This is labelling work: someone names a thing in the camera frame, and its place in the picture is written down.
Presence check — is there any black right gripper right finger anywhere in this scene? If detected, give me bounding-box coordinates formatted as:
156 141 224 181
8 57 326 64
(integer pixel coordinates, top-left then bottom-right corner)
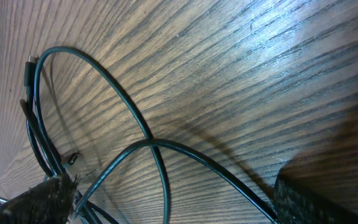
273 175 358 224

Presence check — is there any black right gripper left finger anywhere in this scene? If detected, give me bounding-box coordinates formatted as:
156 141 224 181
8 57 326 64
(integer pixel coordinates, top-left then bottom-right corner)
0 173 79 224

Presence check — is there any black smooth usb cable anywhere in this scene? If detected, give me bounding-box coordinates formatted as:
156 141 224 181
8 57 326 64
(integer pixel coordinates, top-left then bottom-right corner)
33 46 281 224

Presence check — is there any black braided usb cable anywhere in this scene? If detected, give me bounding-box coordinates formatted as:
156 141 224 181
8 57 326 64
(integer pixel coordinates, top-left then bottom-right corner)
0 55 121 224

